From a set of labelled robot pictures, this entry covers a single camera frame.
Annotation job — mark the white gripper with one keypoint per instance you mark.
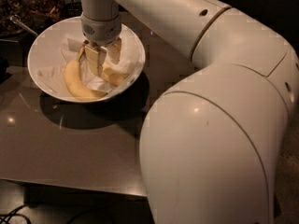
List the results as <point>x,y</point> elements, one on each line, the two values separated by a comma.
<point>102,31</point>

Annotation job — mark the yellow banana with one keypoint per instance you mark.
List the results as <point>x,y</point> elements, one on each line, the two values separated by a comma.
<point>74,84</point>
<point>112,76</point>

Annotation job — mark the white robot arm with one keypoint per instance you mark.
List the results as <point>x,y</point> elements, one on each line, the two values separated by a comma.
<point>209,145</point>

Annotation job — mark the white bowl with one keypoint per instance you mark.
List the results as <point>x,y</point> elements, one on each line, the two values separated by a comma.
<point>46,51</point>

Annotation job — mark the white paper napkin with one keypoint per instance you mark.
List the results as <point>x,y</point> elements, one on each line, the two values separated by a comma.
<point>131,61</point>

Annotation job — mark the glass jar with snacks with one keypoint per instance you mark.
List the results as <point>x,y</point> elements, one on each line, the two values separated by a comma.
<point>52,9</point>

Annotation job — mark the dark glass jar left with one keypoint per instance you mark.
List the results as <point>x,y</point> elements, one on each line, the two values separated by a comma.
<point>9,8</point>

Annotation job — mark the metal spoon handle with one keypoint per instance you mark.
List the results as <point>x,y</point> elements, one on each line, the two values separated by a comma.
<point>16,20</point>

